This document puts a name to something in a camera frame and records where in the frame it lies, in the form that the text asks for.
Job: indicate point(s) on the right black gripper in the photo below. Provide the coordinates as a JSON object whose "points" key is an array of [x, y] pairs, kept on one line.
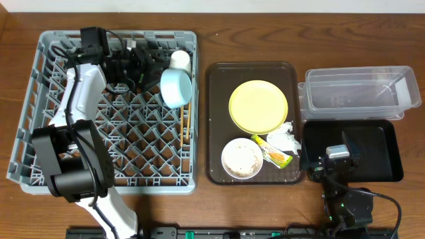
{"points": [[319, 169]]}

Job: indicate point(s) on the grey plastic dishwasher rack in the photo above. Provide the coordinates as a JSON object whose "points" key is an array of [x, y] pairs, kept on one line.
{"points": [[141, 133]]}

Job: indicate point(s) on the white cup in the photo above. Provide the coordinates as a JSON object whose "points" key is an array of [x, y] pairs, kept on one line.
{"points": [[180, 60]]}

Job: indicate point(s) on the yellow plate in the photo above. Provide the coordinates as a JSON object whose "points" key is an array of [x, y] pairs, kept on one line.
{"points": [[258, 107]]}

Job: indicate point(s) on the crumpled white tissue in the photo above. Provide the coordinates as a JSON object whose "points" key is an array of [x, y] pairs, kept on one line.
{"points": [[283, 139]]}

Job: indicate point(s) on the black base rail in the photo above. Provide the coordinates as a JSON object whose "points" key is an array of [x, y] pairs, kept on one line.
{"points": [[175, 233]]}

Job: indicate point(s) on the white bowl with food residue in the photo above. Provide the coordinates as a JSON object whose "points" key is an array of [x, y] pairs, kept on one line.
{"points": [[242, 158]]}

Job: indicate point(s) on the green yellow snack wrapper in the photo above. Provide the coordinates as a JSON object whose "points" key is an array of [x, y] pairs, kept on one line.
{"points": [[272, 154]]}

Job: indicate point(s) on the black plastic bin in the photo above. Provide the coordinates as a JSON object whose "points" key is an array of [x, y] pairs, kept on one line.
{"points": [[376, 139]]}

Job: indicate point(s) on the wooden chopstick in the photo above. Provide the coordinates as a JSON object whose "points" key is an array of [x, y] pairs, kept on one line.
{"points": [[188, 121], [181, 125]]}

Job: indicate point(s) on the light blue bowl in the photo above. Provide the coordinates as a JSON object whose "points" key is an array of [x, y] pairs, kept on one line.
{"points": [[175, 88]]}

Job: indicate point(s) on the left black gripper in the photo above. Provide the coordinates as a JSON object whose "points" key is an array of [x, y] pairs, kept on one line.
{"points": [[147, 66]]}

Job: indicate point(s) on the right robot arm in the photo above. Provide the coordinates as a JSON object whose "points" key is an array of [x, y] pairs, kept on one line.
{"points": [[346, 208]]}

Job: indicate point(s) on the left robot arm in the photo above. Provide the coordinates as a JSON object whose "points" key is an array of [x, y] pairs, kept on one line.
{"points": [[74, 160]]}

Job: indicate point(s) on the clear plastic bin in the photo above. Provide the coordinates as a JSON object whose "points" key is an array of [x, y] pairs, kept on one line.
{"points": [[358, 93]]}

